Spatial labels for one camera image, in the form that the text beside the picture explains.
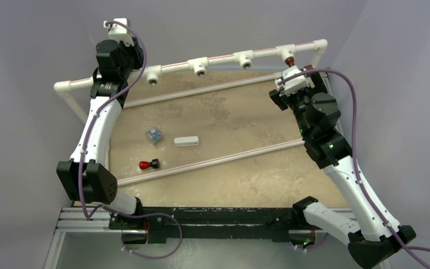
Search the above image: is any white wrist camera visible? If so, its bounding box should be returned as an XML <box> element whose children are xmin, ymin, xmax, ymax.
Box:
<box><xmin>104</xmin><ymin>21</ymin><xmax>134</xmax><ymax>47</ymax></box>
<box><xmin>275</xmin><ymin>66</ymin><xmax>313</xmax><ymax>96</ymax></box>

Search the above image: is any clear blue faucet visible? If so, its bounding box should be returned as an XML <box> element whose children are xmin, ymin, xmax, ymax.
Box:
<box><xmin>146</xmin><ymin>127</ymin><xmax>163</xmax><ymax>145</ymax></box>

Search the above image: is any white plastic pipe piece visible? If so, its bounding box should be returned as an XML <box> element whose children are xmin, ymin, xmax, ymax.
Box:
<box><xmin>173</xmin><ymin>136</ymin><xmax>199</xmax><ymax>147</ymax></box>

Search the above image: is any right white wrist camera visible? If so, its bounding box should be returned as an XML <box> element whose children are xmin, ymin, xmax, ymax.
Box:
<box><xmin>275</xmin><ymin>66</ymin><xmax>313</xmax><ymax>96</ymax></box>

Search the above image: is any white PVC pipe frame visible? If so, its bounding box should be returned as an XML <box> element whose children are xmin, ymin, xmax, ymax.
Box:
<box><xmin>54</xmin><ymin>39</ymin><xmax>328</xmax><ymax>186</ymax></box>

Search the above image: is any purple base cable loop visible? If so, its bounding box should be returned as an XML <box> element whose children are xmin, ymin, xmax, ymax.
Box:
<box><xmin>120</xmin><ymin>215</ymin><xmax>185</xmax><ymax>261</ymax></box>

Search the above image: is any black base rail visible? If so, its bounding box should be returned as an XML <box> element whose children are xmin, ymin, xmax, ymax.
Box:
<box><xmin>109</xmin><ymin>206</ymin><xmax>322</xmax><ymax>248</ymax></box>

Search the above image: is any aluminium table frame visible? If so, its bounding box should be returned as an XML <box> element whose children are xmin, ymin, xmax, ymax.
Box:
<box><xmin>44</xmin><ymin>67</ymin><xmax>392</xmax><ymax>269</ymax></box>

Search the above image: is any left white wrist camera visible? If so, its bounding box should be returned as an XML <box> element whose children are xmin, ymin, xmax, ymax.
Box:
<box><xmin>104</xmin><ymin>21</ymin><xmax>134</xmax><ymax>47</ymax></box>

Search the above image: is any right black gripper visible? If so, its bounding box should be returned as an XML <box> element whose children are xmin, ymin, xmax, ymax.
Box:
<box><xmin>270</xmin><ymin>69</ymin><xmax>326</xmax><ymax>138</ymax></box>

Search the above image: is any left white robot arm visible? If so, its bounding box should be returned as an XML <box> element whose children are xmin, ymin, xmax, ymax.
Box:
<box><xmin>56</xmin><ymin>38</ymin><xmax>144</xmax><ymax>229</ymax></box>

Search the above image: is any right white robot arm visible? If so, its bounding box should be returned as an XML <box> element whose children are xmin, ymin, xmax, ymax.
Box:
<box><xmin>269</xmin><ymin>66</ymin><xmax>416</xmax><ymax>268</ymax></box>

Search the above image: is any red and black faucet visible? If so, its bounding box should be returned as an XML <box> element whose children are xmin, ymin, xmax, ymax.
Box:
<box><xmin>139</xmin><ymin>159</ymin><xmax>160</xmax><ymax>170</ymax></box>

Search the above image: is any brown faucet with chrome cap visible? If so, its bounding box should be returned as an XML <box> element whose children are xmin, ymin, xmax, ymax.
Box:
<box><xmin>284</xmin><ymin>56</ymin><xmax>314</xmax><ymax>72</ymax></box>

